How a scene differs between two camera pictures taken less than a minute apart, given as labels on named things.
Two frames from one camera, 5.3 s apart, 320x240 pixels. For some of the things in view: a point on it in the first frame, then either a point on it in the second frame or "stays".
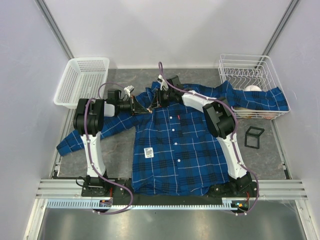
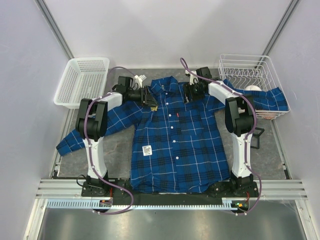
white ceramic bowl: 252,88 stays
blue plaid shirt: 172,152 stays
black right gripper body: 164,97 -> 195,91
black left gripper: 135,105 -> 146,98
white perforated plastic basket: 82,80 stays
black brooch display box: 252,137 stays
